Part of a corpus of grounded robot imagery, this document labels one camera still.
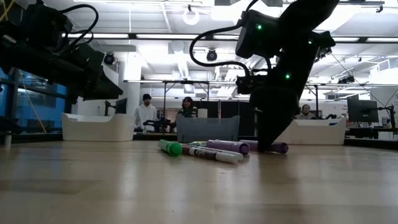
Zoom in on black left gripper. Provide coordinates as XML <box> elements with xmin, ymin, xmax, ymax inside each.
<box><xmin>37</xmin><ymin>46</ymin><xmax>124</xmax><ymax>105</ymax></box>

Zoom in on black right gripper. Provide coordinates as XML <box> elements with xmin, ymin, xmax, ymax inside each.
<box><xmin>250</xmin><ymin>32</ymin><xmax>336</xmax><ymax>153</ymax></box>

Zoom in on purple highlighter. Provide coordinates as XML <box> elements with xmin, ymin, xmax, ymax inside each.
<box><xmin>239</xmin><ymin>139</ymin><xmax>289</xmax><ymax>154</ymax></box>
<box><xmin>206</xmin><ymin>139</ymin><xmax>251</xmax><ymax>156</ymax></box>

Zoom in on black computer monitor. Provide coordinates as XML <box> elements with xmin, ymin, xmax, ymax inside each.
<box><xmin>114</xmin><ymin>97</ymin><xmax>129</xmax><ymax>115</ymax></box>
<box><xmin>346</xmin><ymin>98</ymin><xmax>380</xmax><ymax>124</ymax></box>

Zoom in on person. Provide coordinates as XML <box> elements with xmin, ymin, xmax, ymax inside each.
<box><xmin>134</xmin><ymin>93</ymin><xmax>158</xmax><ymax>133</ymax></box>
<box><xmin>294</xmin><ymin>104</ymin><xmax>317</xmax><ymax>121</ymax></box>
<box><xmin>175</xmin><ymin>96</ymin><xmax>199</xmax><ymax>119</ymax></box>

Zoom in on white plastic bin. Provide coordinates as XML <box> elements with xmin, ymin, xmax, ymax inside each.
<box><xmin>61</xmin><ymin>112</ymin><xmax>137</xmax><ymax>142</ymax></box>
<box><xmin>273</xmin><ymin>117</ymin><xmax>348</xmax><ymax>146</ymax></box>

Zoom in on black partition panels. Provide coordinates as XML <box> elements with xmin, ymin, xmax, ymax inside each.
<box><xmin>198</xmin><ymin>100</ymin><xmax>259</xmax><ymax>138</ymax></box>

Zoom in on purple cap dry-erase marker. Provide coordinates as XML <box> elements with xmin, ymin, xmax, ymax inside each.
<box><xmin>183</xmin><ymin>143</ymin><xmax>245</xmax><ymax>162</ymax></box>

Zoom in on black background robot device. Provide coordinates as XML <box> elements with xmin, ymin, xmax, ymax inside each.
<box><xmin>142</xmin><ymin>117</ymin><xmax>172</xmax><ymax>134</ymax></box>

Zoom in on grey translucent plastic bin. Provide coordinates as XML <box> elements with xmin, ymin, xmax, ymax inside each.
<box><xmin>175</xmin><ymin>114</ymin><xmax>241</xmax><ymax>143</ymax></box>

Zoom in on maroon cap dry-erase marker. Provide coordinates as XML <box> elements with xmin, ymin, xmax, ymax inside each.
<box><xmin>181</xmin><ymin>145</ymin><xmax>240</xmax><ymax>165</ymax></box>

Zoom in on white cup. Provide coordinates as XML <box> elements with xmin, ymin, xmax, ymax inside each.
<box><xmin>3</xmin><ymin>130</ymin><xmax>13</xmax><ymax>149</ymax></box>

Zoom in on round white ceiling light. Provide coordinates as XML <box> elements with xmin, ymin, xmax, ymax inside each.
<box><xmin>182</xmin><ymin>8</ymin><xmax>200</xmax><ymax>26</ymax></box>

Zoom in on black boom stand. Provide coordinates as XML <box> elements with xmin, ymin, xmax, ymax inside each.
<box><xmin>376</xmin><ymin>104</ymin><xmax>398</xmax><ymax>135</ymax></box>

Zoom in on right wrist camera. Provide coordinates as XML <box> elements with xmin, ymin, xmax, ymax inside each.
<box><xmin>235</xmin><ymin>75</ymin><xmax>269</xmax><ymax>95</ymax></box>

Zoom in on yellow cable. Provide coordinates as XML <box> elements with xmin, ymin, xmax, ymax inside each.
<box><xmin>0</xmin><ymin>0</ymin><xmax>47</xmax><ymax>134</ymax></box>

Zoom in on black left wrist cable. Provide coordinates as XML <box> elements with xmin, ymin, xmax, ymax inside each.
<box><xmin>58</xmin><ymin>3</ymin><xmax>100</xmax><ymax>53</ymax></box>

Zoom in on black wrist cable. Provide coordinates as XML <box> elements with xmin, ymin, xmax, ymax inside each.
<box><xmin>188</xmin><ymin>0</ymin><xmax>261</xmax><ymax>78</ymax></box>
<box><xmin>58</xmin><ymin>3</ymin><xmax>100</xmax><ymax>53</ymax></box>

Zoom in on black aluminium table frame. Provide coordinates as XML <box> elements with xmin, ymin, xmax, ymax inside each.
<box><xmin>0</xmin><ymin>132</ymin><xmax>398</xmax><ymax>149</ymax></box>

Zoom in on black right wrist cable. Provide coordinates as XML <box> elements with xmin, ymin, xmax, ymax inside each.
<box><xmin>188</xmin><ymin>0</ymin><xmax>261</xmax><ymax>78</ymax></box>

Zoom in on black ceiling camera cluster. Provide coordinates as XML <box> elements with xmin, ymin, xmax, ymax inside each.
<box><xmin>313</xmin><ymin>46</ymin><xmax>333</xmax><ymax>63</ymax></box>

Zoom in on black background gantry frame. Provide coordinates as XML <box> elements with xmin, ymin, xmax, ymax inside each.
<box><xmin>123</xmin><ymin>79</ymin><xmax>320</xmax><ymax>121</ymax></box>

